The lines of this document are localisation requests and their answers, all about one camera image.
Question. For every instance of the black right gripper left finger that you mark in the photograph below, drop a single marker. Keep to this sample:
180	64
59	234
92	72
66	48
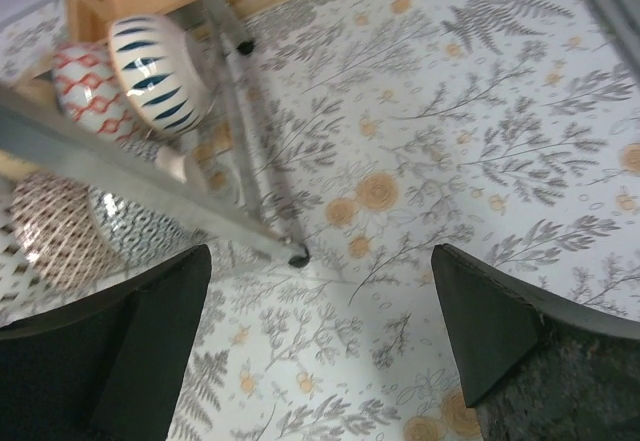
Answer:
109	366

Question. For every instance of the black white patterned bowl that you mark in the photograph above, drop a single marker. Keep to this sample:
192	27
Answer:
137	234

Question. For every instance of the steel two-tier dish rack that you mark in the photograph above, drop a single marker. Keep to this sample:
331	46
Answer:
34	134

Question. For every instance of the striped white bowl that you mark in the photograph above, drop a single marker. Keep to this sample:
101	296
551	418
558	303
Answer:
163	72

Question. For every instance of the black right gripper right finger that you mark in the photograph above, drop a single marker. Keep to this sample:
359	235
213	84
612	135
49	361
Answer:
534	365

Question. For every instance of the red patterned bowl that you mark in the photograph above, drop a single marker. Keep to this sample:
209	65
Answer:
22	289

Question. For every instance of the red diamond white bowl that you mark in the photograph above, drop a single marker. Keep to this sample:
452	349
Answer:
90	95

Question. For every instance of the tan yellow bowl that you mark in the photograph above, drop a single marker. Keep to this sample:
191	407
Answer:
15	168

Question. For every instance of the brown lattice patterned bowl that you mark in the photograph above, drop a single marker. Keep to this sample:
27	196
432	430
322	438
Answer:
55	229

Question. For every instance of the blue triangle patterned bowl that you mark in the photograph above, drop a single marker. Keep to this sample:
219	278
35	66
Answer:
182	167

